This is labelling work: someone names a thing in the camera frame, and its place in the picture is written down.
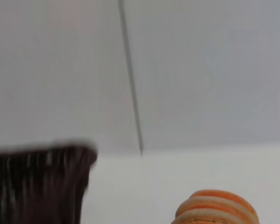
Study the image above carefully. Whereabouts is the orange ridged bread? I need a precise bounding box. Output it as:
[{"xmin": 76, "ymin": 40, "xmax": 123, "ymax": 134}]
[{"xmin": 175, "ymin": 189, "xmax": 259, "ymax": 224}]

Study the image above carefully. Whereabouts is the dark brown woven basket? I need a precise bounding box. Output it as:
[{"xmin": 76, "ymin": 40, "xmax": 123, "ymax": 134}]
[{"xmin": 0, "ymin": 139, "xmax": 99, "ymax": 224}]

